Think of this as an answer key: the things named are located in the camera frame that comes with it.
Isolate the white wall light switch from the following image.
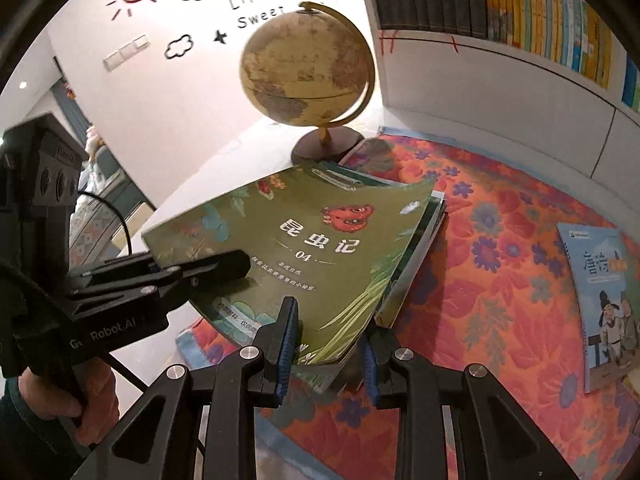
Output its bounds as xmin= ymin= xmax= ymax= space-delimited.
xmin=102 ymin=34 xmax=151 ymax=72

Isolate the pile of books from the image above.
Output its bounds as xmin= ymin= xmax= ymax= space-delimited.
xmin=292 ymin=160 xmax=448 ymax=396

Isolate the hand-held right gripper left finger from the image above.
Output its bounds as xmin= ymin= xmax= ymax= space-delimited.
xmin=70 ymin=296 xmax=301 ymax=480

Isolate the light blue poetry book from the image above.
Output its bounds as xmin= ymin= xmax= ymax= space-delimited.
xmin=556 ymin=222 xmax=640 ymax=395

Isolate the person's left hand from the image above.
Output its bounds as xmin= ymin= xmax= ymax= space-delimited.
xmin=17 ymin=357 xmax=122 ymax=448

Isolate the antique style globe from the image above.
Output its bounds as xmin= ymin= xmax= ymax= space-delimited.
xmin=239 ymin=1 xmax=377 ymax=166

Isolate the person's left forearm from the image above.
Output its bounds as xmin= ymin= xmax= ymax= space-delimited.
xmin=0 ymin=375 xmax=88 ymax=480

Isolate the grey blue door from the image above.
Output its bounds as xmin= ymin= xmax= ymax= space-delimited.
xmin=50 ymin=55 xmax=126 ymax=176

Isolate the black lettering wall decal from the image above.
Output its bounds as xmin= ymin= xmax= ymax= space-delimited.
xmin=227 ymin=0 xmax=301 ymax=31

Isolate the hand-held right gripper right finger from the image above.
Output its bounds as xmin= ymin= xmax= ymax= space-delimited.
xmin=357 ymin=332 xmax=581 ymax=480

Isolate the patterned grey cloth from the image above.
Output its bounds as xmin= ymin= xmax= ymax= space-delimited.
xmin=70 ymin=160 xmax=156 ymax=261

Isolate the olive green insect book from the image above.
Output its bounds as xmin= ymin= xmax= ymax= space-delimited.
xmin=141 ymin=161 xmax=437 ymax=367

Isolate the white bookcase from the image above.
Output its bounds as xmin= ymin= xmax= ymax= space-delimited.
xmin=355 ymin=0 xmax=640 ymax=196

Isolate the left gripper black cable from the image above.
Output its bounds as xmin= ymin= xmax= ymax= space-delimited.
xmin=0 ymin=189 xmax=151 ymax=393

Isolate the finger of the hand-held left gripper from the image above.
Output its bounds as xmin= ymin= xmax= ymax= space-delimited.
xmin=66 ymin=252 xmax=162 ymax=289
xmin=74 ymin=250 xmax=252 ymax=312

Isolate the floral quilted mat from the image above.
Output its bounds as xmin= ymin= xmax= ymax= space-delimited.
xmin=175 ymin=125 xmax=640 ymax=480

